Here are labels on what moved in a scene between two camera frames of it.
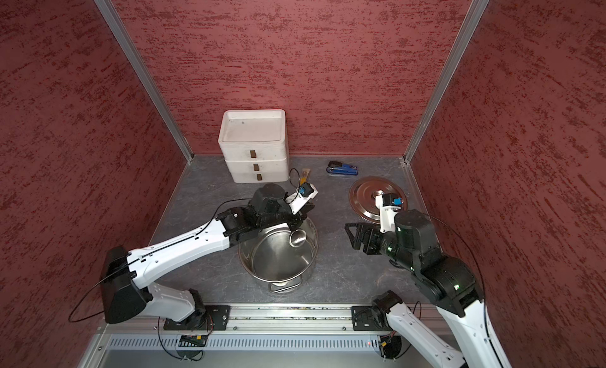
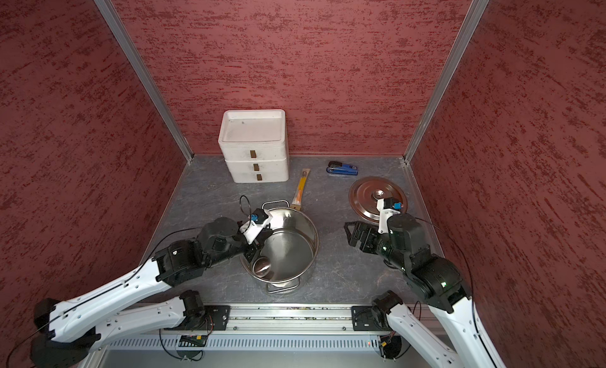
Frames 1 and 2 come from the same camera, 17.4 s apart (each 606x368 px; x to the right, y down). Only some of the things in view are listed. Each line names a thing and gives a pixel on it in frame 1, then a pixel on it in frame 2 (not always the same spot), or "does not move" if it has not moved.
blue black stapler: (338, 167) does not move
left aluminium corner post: (141, 69) does not move
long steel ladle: (297, 238) -> (261, 267)
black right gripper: (369, 245) does not move
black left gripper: (298, 218) -> (256, 245)
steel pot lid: (363, 194) does not move
